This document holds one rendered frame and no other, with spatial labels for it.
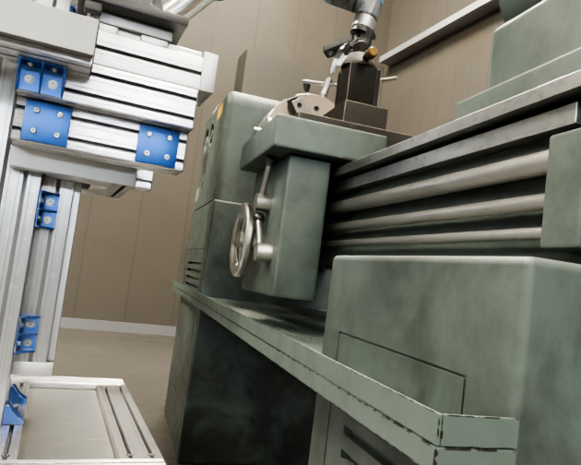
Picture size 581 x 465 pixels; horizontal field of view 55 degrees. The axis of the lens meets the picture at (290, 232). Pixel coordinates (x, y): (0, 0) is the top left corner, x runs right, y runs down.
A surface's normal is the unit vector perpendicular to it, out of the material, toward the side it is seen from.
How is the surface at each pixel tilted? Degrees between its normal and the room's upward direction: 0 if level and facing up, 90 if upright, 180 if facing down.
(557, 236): 90
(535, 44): 90
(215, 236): 90
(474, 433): 90
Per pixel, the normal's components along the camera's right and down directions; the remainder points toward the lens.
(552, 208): -0.95, -0.15
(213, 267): 0.29, -0.04
